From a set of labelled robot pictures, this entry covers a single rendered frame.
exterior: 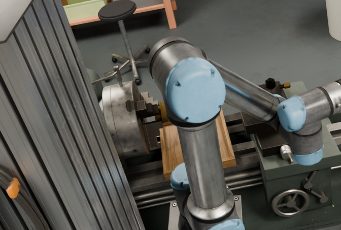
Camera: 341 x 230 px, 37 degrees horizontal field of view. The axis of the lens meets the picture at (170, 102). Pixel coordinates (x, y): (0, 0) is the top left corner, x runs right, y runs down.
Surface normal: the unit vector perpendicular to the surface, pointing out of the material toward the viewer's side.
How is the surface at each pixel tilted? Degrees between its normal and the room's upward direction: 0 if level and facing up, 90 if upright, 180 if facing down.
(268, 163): 0
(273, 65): 0
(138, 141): 90
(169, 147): 0
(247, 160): 26
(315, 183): 90
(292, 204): 90
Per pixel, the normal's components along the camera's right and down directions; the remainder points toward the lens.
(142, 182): -0.16, -0.47
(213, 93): 0.29, 0.39
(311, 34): -0.21, -0.80
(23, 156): -0.07, 0.59
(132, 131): 0.00, 0.29
